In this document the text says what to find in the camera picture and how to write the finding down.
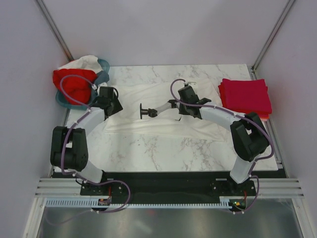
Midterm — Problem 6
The left aluminium corner post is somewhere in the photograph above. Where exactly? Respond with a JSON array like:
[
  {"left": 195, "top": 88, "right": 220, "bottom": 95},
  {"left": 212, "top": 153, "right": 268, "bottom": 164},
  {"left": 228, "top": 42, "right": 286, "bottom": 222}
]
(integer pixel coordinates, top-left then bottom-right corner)
[{"left": 35, "top": 0, "right": 74, "bottom": 61}]

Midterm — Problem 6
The white robot print t shirt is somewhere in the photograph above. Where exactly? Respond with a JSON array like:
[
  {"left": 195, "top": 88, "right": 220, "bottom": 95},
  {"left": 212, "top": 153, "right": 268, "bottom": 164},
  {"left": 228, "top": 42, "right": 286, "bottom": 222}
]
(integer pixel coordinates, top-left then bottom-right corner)
[{"left": 104, "top": 82, "right": 230, "bottom": 142}]

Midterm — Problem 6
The aluminium cross rail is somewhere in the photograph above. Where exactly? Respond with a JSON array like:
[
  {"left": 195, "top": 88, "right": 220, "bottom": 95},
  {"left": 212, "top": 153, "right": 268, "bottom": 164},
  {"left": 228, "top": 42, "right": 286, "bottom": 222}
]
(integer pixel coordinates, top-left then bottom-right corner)
[{"left": 35, "top": 178, "right": 304, "bottom": 199}]

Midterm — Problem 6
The aluminium corner post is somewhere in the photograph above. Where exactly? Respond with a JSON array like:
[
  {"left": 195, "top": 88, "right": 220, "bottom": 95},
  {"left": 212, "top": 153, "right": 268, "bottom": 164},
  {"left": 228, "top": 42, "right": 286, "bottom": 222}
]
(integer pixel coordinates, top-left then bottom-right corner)
[
  {"left": 35, "top": 0, "right": 74, "bottom": 61},
  {"left": 250, "top": 0, "right": 297, "bottom": 73}
]

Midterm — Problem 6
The left aluminium side rail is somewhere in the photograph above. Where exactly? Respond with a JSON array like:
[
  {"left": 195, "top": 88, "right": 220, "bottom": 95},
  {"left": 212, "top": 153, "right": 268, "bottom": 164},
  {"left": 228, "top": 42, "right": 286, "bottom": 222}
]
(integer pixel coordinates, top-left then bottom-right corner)
[{"left": 22, "top": 109, "right": 70, "bottom": 238}]

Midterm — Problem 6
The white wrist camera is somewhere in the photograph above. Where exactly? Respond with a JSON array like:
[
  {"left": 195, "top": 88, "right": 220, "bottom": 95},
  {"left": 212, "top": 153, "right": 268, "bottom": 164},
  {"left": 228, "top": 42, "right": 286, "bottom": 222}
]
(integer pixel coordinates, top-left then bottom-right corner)
[
  {"left": 92, "top": 83, "right": 107, "bottom": 91},
  {"left": 184, "top": 81, "right": 197, "bottom": 88}
]

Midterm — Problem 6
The grey blue t shirt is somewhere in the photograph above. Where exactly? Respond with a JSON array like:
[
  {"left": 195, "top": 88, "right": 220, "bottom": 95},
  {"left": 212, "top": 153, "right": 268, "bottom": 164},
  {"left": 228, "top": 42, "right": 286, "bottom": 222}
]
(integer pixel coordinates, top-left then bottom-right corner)
[{"left": 94, "top": 70, "right": 109, "bottom": 85}]

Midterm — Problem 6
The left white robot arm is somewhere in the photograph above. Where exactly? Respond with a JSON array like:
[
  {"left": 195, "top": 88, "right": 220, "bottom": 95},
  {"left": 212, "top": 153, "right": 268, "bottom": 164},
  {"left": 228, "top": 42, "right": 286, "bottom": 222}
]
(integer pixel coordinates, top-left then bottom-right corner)
[{"left": 50, "top": 86, "right": 123, "bottom": 195}]

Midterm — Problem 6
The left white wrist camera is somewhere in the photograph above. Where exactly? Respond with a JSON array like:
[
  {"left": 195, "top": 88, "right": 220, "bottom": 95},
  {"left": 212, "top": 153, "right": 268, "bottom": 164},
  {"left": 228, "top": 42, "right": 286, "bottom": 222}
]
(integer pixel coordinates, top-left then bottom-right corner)
[{"left": 92, "top": 83, "right": 107, "bottom": 91}]

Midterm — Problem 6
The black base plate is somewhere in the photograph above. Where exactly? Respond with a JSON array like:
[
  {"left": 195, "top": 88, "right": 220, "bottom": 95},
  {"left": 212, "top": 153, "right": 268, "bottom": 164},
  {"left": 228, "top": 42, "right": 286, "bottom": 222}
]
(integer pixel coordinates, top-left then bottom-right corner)
[{"left": 80, "top": 171, "right": 256, "bottom": 205}]

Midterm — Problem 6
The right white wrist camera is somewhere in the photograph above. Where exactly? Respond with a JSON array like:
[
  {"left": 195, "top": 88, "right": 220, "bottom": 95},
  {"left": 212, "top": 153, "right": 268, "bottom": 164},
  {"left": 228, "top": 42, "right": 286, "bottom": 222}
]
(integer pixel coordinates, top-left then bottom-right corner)
[{"left": 184, "top": 81, "right": 197, "bottom": 88}]

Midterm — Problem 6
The plain white t shirt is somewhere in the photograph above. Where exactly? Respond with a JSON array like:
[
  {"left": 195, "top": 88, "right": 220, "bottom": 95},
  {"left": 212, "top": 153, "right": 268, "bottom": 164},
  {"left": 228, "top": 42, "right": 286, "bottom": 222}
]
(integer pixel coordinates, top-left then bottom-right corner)
[{"left": 58, "top": 55, "right": 103, "bottom": 74}]

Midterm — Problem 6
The folded magenta t shirt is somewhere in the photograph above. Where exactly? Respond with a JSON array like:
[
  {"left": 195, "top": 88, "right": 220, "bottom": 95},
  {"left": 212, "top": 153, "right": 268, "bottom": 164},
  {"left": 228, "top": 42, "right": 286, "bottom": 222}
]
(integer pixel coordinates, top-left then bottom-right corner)
[{"left": 219, "top": 78, "right": 272, "bottom": 114}]

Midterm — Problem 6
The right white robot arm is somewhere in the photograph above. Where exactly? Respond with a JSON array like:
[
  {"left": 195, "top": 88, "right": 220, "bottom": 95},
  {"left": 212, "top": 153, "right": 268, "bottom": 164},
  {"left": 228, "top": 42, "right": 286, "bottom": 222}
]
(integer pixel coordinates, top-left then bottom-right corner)
[{"left": 178, "top": 85, "right": 271, "bottom": 195}]

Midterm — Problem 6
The white slotted cable duct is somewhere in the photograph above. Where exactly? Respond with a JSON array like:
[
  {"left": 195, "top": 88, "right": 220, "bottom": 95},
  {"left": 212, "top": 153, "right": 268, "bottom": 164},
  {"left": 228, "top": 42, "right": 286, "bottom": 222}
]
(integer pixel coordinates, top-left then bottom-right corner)
[{"left": 45, "top": 197, "right": 246, "bottom": 209}]

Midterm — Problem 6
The teal laundry basket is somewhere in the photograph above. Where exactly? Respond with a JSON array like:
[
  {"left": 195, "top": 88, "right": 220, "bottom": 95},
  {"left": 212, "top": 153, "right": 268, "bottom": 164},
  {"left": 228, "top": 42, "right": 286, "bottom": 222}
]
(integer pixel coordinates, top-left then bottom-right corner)
[{"left": 53, "top": 55, "right": 109, "bottom": 110}]

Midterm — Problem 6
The right aluminium corner post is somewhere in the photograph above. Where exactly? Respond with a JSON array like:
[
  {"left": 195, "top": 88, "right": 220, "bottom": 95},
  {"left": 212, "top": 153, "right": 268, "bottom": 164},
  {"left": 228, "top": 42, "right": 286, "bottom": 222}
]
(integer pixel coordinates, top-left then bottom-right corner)
[{"left": 250, "top": 0, "right": 297, "bottom": 73}]

